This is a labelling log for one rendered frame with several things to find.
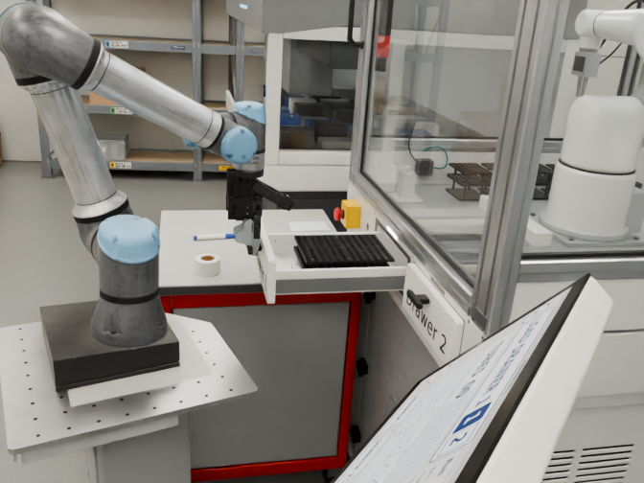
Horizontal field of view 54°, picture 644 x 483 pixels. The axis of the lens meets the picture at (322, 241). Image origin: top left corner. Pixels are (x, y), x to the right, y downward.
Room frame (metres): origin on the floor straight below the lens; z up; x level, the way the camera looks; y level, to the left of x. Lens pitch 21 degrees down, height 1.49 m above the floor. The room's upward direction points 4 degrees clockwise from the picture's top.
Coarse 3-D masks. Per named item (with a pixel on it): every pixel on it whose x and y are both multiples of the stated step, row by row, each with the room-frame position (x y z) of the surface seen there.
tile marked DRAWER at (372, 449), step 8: (392, 432) 0.62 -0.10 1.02; (376, 440) 0.64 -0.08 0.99; (384, 440) 0.61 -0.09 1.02; (368, 448) 0.62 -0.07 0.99; (376, 448) 0.59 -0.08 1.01; (360, 456) 0.61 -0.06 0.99; (368, 456) 0.59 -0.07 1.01; (360, 464) 0.58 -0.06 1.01; (352, 472) 0.56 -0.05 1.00; (344, 480) 0.56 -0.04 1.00
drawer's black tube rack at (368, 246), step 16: (304, 240) 1.54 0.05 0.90; (320, 240) 1.55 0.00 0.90; (336, 240) 1.55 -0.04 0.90; (352, 240) 1.56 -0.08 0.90; (368, 240) 1.58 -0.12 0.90; (320, 256) 1.45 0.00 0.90; (336, 256) 1.45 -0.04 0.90; (352, 256) 1.45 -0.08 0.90; (368, 256) 1.46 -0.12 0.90; (384, 256) 1.46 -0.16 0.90
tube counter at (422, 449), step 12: (468, 384) 0.59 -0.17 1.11; (456, 396) 0.58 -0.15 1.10; (468, 396) 0.55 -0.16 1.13; (444, 408) 0.56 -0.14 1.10; (456, 408) 0.53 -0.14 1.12; (444, 420) 0.52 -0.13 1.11; (432, 432) 0.51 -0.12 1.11; (420, 444) 0.50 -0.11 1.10; (432, 444) 0.47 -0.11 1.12; (408, 456) 0.48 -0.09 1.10; (420, 456) 0.46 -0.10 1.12; (408, 468) 0.45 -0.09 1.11; (396, 480) 0.44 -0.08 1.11
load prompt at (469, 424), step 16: (544, 320) 0.63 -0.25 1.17; (528, 336) 0.61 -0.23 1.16; (512, 352) 0.60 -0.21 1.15; (496, 368) 0.58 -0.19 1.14; (512, 368) 0.54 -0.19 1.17; (496, 384) 0.52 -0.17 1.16; (480, 400) 0.50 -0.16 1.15; (496, 400) 0.47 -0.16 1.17; (464, 416) 0.49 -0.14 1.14; (480, 416) 0.46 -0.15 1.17; (448, 432) 0.47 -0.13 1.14; (464, 432) 0.44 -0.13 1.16; (448, 448) 0.43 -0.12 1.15
